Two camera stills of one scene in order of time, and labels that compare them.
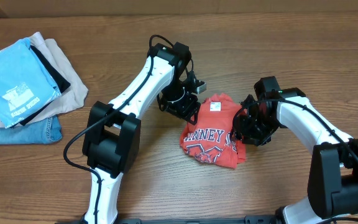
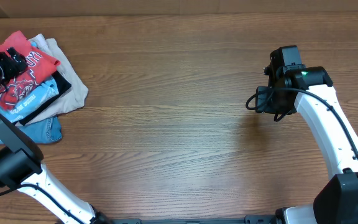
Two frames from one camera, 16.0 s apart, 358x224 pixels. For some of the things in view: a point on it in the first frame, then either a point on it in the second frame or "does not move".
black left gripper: x=186 y=109 → x=11 y=70
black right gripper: x=240 y=128 → x=263 y=107
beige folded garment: x=74 y=96 does not move
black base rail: x=264 y=219 does not move
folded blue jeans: x=41 y=131 does not move
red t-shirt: x=211 y=140 → x=37 y=61
